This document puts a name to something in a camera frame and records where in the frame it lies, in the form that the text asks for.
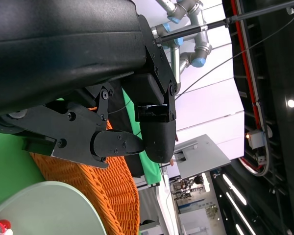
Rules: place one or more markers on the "grey monitor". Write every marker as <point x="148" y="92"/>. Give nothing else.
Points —
<point x="203" y="156"/>

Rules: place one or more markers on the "orange wicker basket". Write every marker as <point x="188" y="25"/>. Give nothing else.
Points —
<point x="107" y="183"/>

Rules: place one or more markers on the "pink cake slice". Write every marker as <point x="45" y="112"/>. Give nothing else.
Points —
<point x="0" y="226"/>

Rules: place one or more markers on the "green tablecloth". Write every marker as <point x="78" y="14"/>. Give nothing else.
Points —
<point x="9" y="159"/>

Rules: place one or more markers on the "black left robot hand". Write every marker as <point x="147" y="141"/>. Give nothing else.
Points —
<point x="63" y="49"/>

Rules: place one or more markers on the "red ceiling pipe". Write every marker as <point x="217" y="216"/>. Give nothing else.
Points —
<point x="245" y="56"/>

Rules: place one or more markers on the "grey-green round bowl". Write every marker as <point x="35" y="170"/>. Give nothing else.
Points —
<point x="51" y="208"/>

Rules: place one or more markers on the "grey wall junction box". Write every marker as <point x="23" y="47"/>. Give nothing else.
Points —
<point x="256" y="139"/>

